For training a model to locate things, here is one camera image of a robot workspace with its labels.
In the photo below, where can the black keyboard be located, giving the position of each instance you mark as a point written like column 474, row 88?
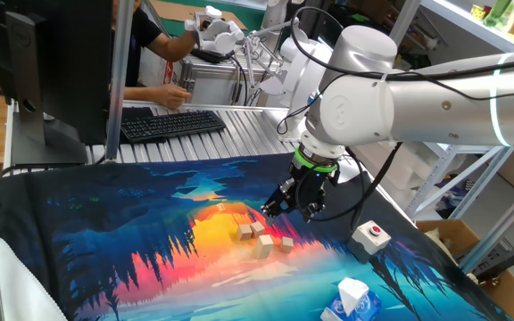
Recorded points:
column 172, row 125

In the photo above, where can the black computer monitor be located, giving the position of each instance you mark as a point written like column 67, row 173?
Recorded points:
column 69, row 67

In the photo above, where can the white padded sheet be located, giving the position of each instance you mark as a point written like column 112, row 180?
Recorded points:
column 20, row 290

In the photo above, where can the person in black shirt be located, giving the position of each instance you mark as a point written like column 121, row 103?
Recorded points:
column 143, row 40

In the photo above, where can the white carton with red print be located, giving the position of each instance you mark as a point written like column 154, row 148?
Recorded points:
column 156, row 69

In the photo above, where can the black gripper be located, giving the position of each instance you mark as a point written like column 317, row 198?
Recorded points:
column 310, row 183

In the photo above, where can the person's left forearm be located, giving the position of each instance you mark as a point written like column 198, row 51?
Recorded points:
column 172, row 46

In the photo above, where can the person's right hand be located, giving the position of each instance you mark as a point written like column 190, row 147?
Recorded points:
column 172, row 96

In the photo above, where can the silver aluminium case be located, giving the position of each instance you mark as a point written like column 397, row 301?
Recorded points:
column 212, row 87

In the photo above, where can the green plastic bottle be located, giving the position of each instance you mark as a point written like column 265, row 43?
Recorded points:
column 495, row 11

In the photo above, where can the white slim robot arm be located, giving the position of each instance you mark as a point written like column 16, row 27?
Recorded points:
column 275, row 18

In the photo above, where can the person's right forearm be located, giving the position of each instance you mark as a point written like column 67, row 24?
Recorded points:
column 141, row 93

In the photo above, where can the black pad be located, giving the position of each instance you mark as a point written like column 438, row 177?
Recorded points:
column 134, row 113

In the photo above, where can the brown cardboard sheet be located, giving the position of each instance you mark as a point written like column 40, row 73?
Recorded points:
column 176, row 11

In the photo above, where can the white metal shelf rack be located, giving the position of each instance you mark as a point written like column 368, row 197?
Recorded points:
column 462, row 18

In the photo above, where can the yellow mesh item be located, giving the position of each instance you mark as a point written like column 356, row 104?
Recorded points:
column 478, row 12

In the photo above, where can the grey emergency stop button box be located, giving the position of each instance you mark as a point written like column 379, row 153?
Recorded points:
column 366, row 243

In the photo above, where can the white foam blocks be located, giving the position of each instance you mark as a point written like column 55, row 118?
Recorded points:
column 411, row 174

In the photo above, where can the colourful forest sunset mat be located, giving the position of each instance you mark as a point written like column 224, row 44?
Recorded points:
column 150, row 223

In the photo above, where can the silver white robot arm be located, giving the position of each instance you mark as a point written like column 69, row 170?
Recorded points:
column 440, row 107

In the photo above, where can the blue tissue pack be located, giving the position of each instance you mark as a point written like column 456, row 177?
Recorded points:
column 364, row 307

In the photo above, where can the white haptic teleoperation device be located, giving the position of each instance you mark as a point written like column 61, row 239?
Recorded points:
column 301, row 71

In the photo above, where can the black electronic device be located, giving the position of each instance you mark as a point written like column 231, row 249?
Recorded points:
column 493, row 260

